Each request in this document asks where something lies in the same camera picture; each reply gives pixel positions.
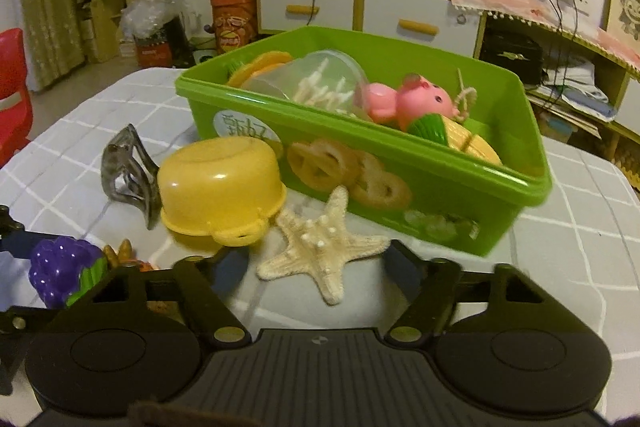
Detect toy corn with green husk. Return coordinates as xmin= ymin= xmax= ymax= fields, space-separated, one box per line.
xmin=410 ymin=114 xmax=504 ymax=168

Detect dried starfish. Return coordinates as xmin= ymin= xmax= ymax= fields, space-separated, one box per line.
xmin=256 ymin=185 xmax=391 ymax=306

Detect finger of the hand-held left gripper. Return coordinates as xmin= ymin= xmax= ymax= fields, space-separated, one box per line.
xmin=0 ymin=306 xmax=56 ymax=397
xmin=0 ymin=205 xmax=39 ymax=254

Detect yellow toy pot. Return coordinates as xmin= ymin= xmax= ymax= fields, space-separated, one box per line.
xmin=157 ymin=138 xmax=289 ymax=251

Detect clear plastic bag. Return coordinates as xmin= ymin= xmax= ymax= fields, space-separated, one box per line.
xmin=120 ymin=0 xmax=194 ymax=58

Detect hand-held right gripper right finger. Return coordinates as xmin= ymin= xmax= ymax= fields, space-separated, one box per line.
xmin=384 ymin=238 xmax=549 ymax=348

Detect white drawer wooden handle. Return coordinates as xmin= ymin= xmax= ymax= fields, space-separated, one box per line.
xmin=363 ymin=0 xmax=481 ymax=53
xmin=614 ymin=74 xmax=640 ymax=136
xmin=257 ymin=0 xmax=356 ymax=33

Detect pink pig toy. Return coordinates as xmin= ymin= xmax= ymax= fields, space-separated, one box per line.
xmin=357 ymin=68 xmax=479 ymax=134

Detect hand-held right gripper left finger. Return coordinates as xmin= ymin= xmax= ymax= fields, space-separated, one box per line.
xmin=92 ymin=252 xmax=252 ymax=351

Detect stack of folded papers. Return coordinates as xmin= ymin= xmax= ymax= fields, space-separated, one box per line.
xmin=530 ymin=57 xmax=619 ymax=124

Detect brown orange toy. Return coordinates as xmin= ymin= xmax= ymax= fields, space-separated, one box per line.
xmin=102 ymin=241 xmax=161 ymax=274

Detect green plastic box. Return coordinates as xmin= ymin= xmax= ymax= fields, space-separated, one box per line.
xmin=175 ymin=26 xmax=554 ymax=258

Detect purple toy grapes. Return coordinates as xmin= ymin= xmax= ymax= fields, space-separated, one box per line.
xmin=28 ymin=236 xmax=109 ymax=311

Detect black power cable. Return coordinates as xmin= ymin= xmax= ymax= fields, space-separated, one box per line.
xmin=532 ymin=0 xmax=582 ymax=108

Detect orange snack bucket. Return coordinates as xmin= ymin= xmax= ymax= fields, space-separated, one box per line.
xmin=210 ymin=0 xmax=259 ymax=56

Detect clear cotton swab container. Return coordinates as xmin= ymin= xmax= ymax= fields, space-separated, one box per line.
xmin=240 ymin=50 xmax=374 ymax=120

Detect red plastic stool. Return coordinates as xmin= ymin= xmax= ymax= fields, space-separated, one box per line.
xmin=0 ymin=28 xmax=35 ymax=168

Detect red carton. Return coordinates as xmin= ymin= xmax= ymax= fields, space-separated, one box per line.
xmin=135 ymin=34 xmax=174 ymax=68

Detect yellow toy pot lid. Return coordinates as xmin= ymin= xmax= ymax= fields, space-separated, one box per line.
xmin=227 ymin=51 xmax=294 ymax=88

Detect grey hair claw clip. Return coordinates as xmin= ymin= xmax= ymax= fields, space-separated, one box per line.
xmin=100 ymin=123 xmax=164 ymax=231

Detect black bag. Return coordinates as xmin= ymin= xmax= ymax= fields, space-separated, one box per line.
xmin=479 ymin=29 xmax=545 ymax=86

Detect low wooden cabinet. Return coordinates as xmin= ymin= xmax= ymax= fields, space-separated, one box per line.
xmin=474 ymin=7 xmax=640 ymax=170

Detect yellow egg crate foam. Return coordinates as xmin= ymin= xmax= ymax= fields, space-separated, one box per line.
xmin=612 ymin=142 xmax=640 ymax=188

